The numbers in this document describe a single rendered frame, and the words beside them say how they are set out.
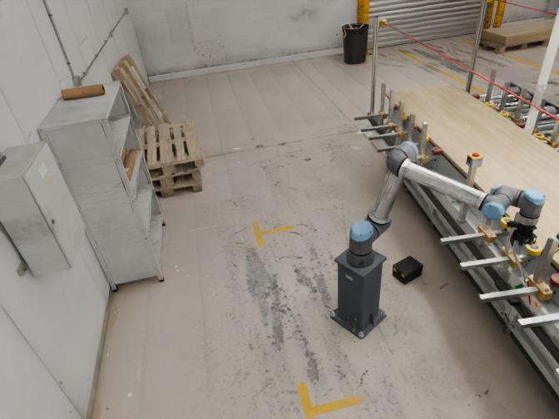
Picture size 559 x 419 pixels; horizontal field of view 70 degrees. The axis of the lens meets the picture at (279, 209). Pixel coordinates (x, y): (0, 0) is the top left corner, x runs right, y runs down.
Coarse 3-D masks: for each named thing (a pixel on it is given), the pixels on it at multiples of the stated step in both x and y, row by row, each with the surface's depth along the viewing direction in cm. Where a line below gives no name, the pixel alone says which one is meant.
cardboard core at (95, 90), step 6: (102, 84) 312; (66, 90) 305; (72, 90) 306; (78, 90) 306; (84, 90) 306; (90, 90) 307; (96, 90) 308; (102, 90) 309; (66, 96) 306; (72, 96) 307; (78, 96) 308; (84, 96) 310
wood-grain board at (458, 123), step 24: (408, 96) 427; (432, 96) 421; (456, 96) 416; (432, 120) 375; (456, 120) 370; (480, 120) 366; (504, 120) 361; (456, 144) 332; (480, 144) 329; (504, 144) 325; (528, 144) 322; (480, 168) 299; (504, 168) 296; (528, 168) 293; (552, 168) 290; (552, 192) 266; (552, 216) 246
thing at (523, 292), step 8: (520, 288) 208; (528, 288) 207; (536, 288) 207; (552, 288) 207; (480, 296) 206; (488, 296) 206; (496, 296) 205; (504, 296) 205; (512, 296) 206; (520, 296) 207
